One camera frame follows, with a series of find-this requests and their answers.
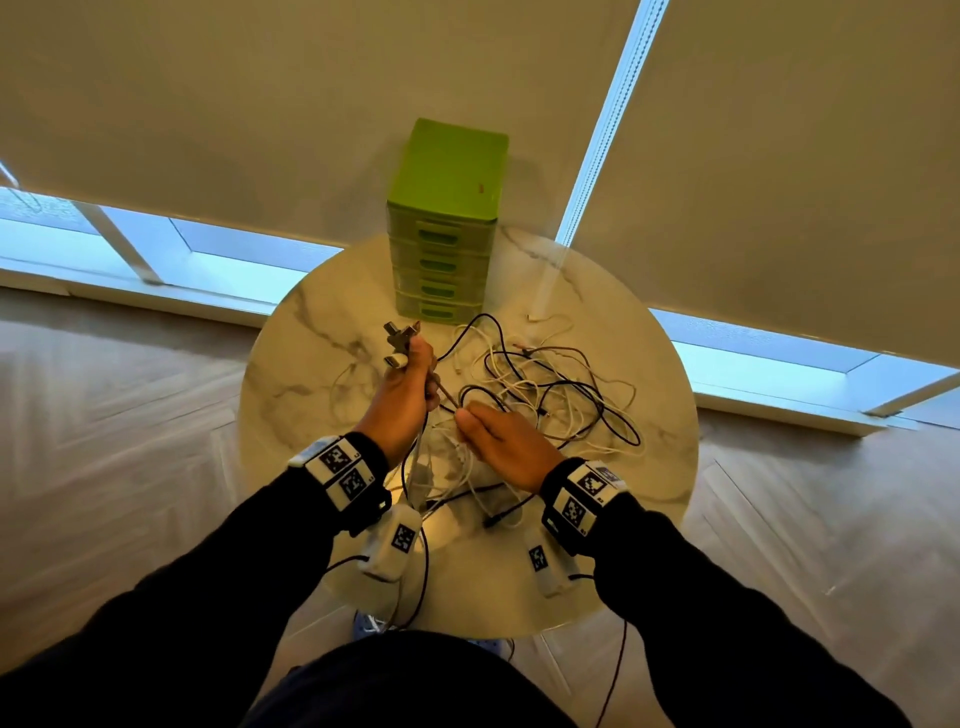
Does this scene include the person's right hand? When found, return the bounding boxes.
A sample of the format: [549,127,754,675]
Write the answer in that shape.
[454,402,567,496]

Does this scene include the person's left hand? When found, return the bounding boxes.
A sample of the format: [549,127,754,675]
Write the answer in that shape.
[354,335,444,470]

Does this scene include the grey multi-head charging cable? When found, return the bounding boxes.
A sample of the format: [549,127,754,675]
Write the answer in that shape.
[383,320,461,412]

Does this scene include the person's left forearm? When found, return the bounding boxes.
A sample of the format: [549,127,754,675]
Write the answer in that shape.
[0,432,393,728]

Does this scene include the person's right forearm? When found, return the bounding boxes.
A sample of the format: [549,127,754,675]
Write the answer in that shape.
[540,457,915,728]

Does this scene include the right wrist marker band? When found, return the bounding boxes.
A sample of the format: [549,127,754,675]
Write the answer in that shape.
[539,458,630,558]

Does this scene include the wrist marker band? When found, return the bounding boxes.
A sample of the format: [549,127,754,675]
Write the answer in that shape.
[288,432,393,538]
[539,458,630,558]

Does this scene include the left wrist marker band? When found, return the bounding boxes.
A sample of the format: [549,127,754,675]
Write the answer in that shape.
[288,432,393,538]

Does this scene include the green plastic drawer unit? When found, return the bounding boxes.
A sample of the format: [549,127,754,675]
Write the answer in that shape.
[385,117,511,327]

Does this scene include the person's dark trousers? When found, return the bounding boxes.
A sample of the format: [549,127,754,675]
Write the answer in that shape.
[238,628,580,728]

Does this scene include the wide beige roller blind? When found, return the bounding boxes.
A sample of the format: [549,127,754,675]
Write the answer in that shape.
[0,0,643,249]

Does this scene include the thick white charging cable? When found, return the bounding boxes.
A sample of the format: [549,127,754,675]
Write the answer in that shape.
[405,427,528,528]

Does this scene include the short black plug cable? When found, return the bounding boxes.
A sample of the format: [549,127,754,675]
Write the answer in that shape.
[420,482,538,531]

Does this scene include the thin white charging cable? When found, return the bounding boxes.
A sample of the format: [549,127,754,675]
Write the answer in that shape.
[442,321,648,460]

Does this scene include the long black charging cable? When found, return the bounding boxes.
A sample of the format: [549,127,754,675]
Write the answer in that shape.
[437,312,644,452]

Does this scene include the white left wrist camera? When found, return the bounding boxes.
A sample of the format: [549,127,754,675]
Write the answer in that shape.
[357,503,424,585]

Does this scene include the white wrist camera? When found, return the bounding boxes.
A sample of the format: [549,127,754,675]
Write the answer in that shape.
[357,503,424,585]
[522,523,580,600]

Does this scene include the black left wrist camera cable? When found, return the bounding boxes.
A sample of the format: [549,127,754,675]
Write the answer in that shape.
[322,420,432,633]

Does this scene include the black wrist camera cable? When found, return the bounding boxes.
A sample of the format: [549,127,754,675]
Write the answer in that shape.
[322,420,432,633]
[567,573,630,728]

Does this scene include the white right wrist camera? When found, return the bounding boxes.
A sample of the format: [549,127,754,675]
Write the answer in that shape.
[522,523,580,600]

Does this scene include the white window frame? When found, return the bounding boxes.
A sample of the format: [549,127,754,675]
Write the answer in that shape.
[0,0,960,439]

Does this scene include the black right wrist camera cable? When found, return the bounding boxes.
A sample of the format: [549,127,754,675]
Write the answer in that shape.
[567,573,630,728]

